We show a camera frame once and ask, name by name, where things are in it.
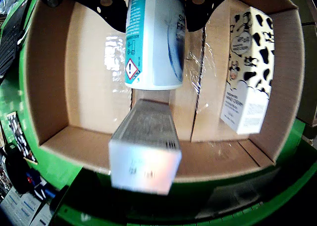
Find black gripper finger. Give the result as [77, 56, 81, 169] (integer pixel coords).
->
[184, 0, 250, 33]
[32, 0, 130, 34]

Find white teal spray bottle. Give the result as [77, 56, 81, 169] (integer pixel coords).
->
[123, 0, 186, 91]

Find large cardboard tray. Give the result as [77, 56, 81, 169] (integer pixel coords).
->
[23, 0, 306, 184]

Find cow print carton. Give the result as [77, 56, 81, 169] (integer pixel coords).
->
[219, 6, 276, 135]

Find black laptop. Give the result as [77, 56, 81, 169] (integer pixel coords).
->
[0, 0, 33, 82]

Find small carton with metallic top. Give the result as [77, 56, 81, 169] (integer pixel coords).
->
[108, 98, 183, 196]

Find black patterned card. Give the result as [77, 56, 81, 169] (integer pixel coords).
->
[6, 110, 38, 166]

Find black round object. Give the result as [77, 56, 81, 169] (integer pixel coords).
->
[3, 141, 34, 196]

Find blue and red object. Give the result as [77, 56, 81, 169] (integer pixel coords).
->
[24, 168, 43, 188]

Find printed paper sheets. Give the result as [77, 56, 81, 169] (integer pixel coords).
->
[0, 186, 54, 226]

